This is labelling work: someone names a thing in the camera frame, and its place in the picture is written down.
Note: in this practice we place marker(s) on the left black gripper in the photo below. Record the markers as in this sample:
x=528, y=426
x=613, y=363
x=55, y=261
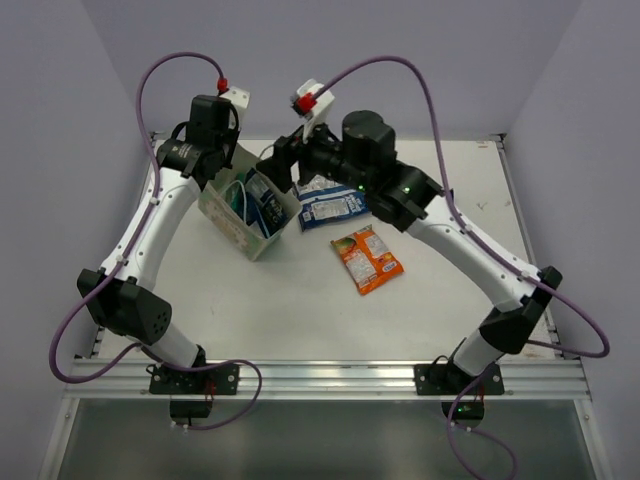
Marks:
x=220, y=163

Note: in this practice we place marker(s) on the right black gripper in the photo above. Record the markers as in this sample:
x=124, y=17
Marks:
x=278, y=168

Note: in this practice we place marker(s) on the blue white snack packet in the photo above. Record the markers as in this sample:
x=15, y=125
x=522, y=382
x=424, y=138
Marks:
x=325, y=202

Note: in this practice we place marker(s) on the blue snack packet large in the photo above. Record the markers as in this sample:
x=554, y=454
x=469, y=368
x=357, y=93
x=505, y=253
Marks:
x=271, y=214

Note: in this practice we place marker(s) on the patterned paper bag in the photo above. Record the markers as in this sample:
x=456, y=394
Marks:
x=247, y=237

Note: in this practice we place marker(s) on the orange snack packet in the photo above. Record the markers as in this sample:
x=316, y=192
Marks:
x=367, y=258

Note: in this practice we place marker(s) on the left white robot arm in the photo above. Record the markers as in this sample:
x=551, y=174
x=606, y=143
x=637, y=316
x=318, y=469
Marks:
x=126, y=304

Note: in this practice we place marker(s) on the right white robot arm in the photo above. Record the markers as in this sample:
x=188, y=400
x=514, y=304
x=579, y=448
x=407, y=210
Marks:
x=364, y=158

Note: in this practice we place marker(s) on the left black controller box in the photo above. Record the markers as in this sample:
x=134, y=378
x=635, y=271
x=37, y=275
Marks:
x=190, y=411

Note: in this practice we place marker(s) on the black controller box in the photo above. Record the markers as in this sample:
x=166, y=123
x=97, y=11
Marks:
x=469, y=411
x=190, y=411

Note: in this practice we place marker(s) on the right black controller box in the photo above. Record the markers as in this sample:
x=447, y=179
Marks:
x=469, y=411

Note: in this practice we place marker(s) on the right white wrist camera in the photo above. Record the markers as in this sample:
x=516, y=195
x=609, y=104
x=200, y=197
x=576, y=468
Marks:
x=311, y=108

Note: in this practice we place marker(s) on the left black base bracket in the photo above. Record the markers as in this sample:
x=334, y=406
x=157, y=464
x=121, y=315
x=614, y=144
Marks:
x=222, y=380

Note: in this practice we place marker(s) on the black base bracket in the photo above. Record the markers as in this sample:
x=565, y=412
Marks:
x=222, y=380
x=441, y=377

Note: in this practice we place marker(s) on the right black base bracket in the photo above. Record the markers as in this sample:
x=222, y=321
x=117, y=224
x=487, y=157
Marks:
x=441, y=377

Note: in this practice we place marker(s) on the aluminium mounting rail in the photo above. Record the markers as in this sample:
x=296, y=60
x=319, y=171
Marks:
x=358, y=381

